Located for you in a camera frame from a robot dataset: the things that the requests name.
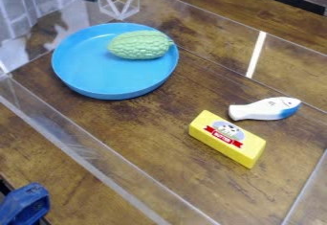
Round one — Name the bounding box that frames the green bitter melon toy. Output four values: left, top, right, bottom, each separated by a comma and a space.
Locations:
107, 31, 174, 59

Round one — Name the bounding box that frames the white blue toy fish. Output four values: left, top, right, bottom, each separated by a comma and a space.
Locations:
229, 97, 302, 121

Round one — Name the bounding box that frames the blue round tray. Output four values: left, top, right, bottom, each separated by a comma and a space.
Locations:
51, 23, 179, 100

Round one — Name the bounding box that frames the white checkered cloth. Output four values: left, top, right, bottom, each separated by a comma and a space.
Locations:
0, 0, 130, 41

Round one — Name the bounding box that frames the yellow butter block toy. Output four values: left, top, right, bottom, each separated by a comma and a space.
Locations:
190, 110, 266, 169

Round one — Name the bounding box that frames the blue clamp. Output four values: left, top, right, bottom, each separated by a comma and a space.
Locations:
0, 183, 50, 225

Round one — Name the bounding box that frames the clear acrylic enclosure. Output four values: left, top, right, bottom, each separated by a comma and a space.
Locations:
0, 0, 327, 225

